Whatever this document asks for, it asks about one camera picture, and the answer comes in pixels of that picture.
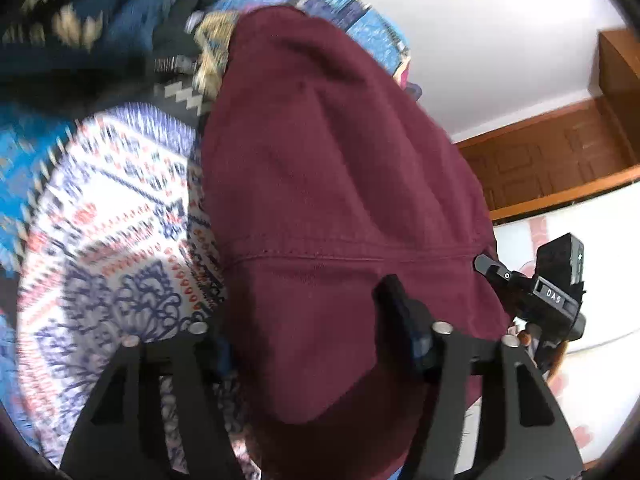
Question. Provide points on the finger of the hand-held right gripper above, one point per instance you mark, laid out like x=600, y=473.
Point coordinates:
x=502, y=275

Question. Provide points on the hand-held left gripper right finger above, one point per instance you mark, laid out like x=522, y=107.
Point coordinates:
x=416, y=341

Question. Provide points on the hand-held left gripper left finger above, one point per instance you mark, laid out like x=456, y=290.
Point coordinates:
x=226, y=357

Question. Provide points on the maroon buttoned coat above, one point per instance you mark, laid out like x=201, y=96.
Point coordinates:
x=325, y=160

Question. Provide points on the navy gold patterned clothes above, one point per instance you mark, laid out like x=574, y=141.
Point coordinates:
x=75, y=60

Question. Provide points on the white pink printed panel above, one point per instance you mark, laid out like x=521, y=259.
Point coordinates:
x=600, y=270

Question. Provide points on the wooden door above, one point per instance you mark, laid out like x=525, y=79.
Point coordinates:
x=545, y=160

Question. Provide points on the blue patchwork bedsheet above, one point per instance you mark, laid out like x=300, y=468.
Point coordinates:
x=110, y=220

